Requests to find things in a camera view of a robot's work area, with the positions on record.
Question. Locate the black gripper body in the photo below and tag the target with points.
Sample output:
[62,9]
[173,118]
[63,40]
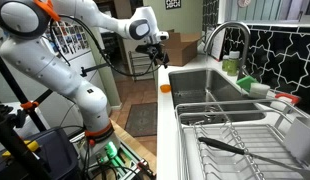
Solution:
[154,51]

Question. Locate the small orange bowl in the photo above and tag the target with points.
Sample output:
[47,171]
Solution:
[165,88]

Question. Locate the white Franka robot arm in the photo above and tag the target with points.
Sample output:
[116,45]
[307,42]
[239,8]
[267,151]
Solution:
[45,66]

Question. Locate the stainless steel sink basin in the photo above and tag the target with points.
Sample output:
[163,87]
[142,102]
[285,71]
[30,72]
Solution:
[198,86]

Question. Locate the brown cardboard box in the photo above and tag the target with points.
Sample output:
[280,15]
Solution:
[181,50]

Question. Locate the patterned framed picture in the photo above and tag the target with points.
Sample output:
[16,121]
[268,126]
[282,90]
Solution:
[173,4]

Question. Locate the short green soap bottle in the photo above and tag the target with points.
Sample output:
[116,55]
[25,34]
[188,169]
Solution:
[225,63]

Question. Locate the dark door mat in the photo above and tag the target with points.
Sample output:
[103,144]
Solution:
[141,119]

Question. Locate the tall green soap bottle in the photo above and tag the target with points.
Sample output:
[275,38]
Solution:
[233,65]

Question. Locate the white refrigerator with photos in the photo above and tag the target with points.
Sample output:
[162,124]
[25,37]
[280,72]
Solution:
[75,61]

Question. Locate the brushed steel gooseneck faucet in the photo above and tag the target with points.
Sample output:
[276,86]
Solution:
[245,40]

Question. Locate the green sponge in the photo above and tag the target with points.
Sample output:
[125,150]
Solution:
[245,82]

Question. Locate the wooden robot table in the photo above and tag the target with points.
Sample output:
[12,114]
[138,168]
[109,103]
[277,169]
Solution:
[136,146]

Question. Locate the white sponge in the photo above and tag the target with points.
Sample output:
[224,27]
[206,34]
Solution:
[260,90]

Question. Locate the green plastic clamp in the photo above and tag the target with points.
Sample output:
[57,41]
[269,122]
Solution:
[111,150]

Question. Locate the kitchen window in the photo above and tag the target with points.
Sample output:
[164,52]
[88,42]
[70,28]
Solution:
[268,10]

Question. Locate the red and white scrubber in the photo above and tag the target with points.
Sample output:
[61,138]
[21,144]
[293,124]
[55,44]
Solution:
[285,100]

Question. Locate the dark blue plastic bin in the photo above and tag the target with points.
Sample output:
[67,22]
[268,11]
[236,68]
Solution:
[58,153]

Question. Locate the black tripod with orange clamps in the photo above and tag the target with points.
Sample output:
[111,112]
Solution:
[15,90]

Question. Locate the white utensil holder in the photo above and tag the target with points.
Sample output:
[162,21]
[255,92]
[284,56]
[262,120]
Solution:
[301,140]

